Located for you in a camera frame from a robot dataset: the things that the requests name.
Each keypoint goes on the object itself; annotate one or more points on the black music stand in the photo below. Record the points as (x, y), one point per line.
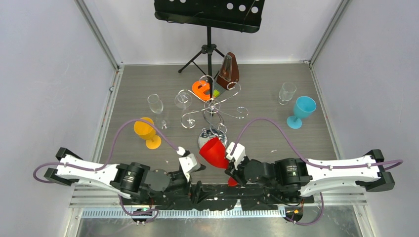
(236, 15)

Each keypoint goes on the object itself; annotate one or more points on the brown metronome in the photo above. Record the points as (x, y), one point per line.
(228, 75)

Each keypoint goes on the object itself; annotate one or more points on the blue wine glass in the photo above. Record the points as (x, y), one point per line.
(303, 108)

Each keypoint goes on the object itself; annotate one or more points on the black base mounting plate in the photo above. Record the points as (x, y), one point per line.
(250, 197)

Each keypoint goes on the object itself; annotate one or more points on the clear textured wine glass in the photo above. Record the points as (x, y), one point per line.
(286, 93)

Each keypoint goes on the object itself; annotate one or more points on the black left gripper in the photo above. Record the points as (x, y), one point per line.
(200, 193)

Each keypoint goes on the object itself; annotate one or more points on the clear wine glass back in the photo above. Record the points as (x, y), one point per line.
(183, 100)

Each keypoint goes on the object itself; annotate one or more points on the chrome wine glass rack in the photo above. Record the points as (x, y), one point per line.
(211, 111)

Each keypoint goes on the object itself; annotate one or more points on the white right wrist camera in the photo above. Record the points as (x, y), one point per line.
(235, 153)

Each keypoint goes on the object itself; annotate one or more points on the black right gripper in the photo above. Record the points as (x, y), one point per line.
(235, 173)

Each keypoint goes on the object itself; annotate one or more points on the yellow wine glass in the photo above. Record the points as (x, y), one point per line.
(147, 133)

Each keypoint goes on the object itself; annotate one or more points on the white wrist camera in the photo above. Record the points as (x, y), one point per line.
(188, 165)
(235, 153)

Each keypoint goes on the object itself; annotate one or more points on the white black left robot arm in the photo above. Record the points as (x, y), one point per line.
(136, 182)

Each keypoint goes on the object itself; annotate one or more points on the red wine glass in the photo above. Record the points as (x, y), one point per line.
(214, 152)

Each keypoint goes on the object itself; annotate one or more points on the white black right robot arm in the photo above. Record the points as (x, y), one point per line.
(292, 179)

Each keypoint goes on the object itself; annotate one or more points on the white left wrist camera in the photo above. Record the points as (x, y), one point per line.
(188, 165)

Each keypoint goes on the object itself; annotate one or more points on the aluminium frame rail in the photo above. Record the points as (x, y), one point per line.
(95, 203)

